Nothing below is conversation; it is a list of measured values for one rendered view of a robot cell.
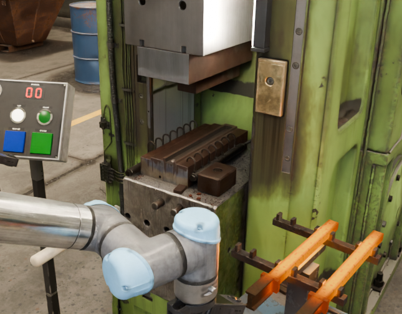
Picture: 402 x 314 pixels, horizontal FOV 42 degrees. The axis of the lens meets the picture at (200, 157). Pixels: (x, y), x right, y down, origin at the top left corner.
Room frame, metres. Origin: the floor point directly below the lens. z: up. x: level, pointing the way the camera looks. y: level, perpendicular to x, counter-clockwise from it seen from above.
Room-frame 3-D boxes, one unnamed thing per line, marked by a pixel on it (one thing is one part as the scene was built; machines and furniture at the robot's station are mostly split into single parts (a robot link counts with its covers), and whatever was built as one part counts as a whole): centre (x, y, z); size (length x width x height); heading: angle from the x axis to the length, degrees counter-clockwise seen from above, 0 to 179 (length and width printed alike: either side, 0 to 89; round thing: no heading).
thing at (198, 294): (0.73, 0.00, 1.15); 0.08 x 0.08 x 0.05
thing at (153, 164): (1.79, 0.01, 0.96); 0.42 x 0.20 x 0.09; 148
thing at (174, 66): (1.79, 0.01, 1.32); 0.42 x 0.20 x 0.10; 148
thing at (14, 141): (1.71, 0.66, 1.01); 0.07 x 0.05 x 0.07; 83
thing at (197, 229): (0.73, 0.01, 1.23); 0.09 x 0.08 x 0.11; 127
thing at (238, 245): (1.22, -0.19, 0.95); 0.23 x 0.06 x 0.02; 142
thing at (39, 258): (1.72, 0.47, 0.62); 0.44 x 0.05 x 0.05; 148
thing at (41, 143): (1.70, 0.56, 1.01); 0.07 x 0.05 x 0.07; 83
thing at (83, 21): (6.27, 1.28, 0.44); 0.59 x 0.59 x 0.88
